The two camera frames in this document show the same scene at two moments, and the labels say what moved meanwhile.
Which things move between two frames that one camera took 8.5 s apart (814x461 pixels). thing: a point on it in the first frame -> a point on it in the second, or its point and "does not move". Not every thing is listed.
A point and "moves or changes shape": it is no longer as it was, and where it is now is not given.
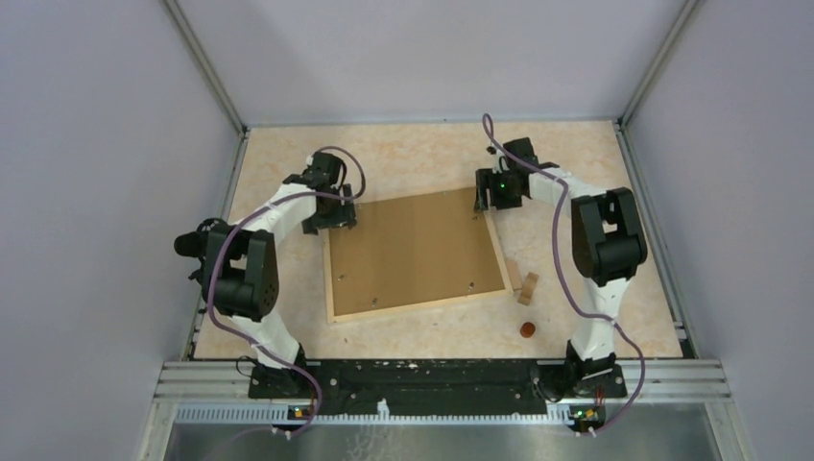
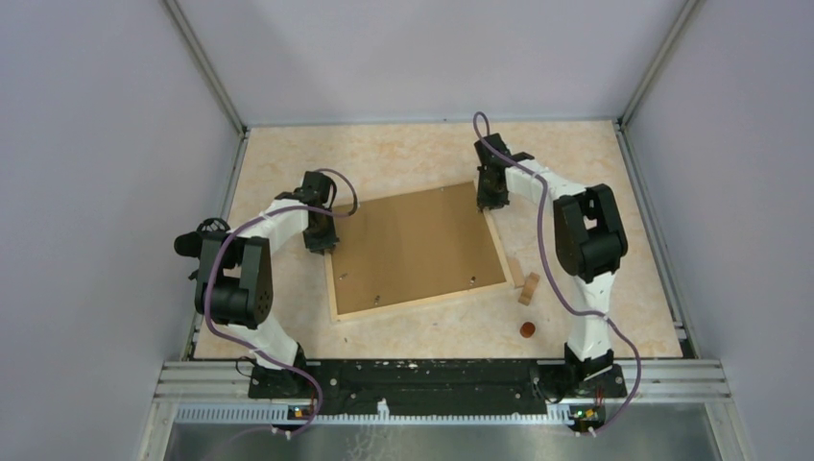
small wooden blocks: x=528 y=288 does not move
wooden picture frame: x=327 y=270 moves or changes shape
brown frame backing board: x=413 y=250 does not move
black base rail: x=439 y=387 does not move
